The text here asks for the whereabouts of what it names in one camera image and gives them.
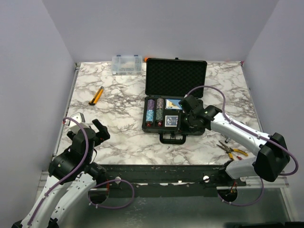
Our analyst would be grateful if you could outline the blue back card deck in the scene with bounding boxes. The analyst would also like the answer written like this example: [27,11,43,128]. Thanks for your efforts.
[165,115,178,127]

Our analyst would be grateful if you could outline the ace of spades card deck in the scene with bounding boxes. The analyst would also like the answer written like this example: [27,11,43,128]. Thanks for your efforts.
[165,99,182,110]

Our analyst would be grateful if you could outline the black poker set case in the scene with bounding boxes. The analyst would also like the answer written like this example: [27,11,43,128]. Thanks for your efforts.
[142,58,207,145]

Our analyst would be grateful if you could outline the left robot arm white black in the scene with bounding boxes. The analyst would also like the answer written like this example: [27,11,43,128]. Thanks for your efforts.
[13,117,110,228]

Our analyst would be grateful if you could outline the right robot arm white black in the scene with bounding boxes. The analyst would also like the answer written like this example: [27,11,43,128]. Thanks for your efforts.
[179,95,290,186]

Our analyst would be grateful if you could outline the dark green chip stack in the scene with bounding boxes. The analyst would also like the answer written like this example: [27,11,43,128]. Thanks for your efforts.
[155,108,163,123]

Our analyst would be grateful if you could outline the yellow black utility knife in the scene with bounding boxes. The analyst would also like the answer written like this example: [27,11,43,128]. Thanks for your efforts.
[88,86,104,106]

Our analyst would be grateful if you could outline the light blue chip stack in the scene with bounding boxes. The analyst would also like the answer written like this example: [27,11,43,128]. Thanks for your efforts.
[146,109,154,124]

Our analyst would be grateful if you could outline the purple chip stack back left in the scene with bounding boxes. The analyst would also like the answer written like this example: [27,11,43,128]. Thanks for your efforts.
[147,99,155,110]

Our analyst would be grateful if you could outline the clear plastic organizer box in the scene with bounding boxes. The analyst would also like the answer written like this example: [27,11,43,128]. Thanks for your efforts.
[111,55,143,75]

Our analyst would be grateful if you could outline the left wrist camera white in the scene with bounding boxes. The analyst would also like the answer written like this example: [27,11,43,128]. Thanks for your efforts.
[68,112,87,134]

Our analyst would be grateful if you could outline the yellow handled pliers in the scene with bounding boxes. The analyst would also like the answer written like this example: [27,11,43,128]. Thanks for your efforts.
[217,141,248,161]

